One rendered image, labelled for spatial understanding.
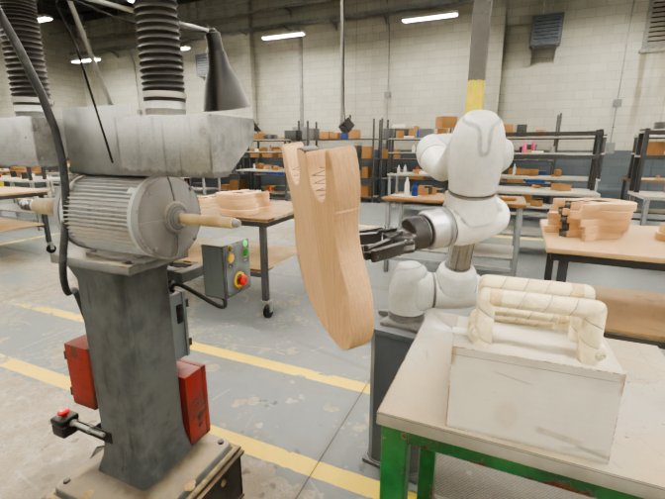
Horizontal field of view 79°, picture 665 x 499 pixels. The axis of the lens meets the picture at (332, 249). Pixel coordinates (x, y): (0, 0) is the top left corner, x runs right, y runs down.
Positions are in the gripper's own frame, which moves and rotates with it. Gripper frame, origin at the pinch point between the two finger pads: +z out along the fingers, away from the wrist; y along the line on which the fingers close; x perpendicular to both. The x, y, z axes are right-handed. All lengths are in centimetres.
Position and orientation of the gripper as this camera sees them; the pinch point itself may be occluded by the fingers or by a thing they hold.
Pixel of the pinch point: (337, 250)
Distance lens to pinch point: 83.5
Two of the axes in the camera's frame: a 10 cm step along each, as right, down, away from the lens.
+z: -9.3, 2.1, -2.9
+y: -3.4, -3.2, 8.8
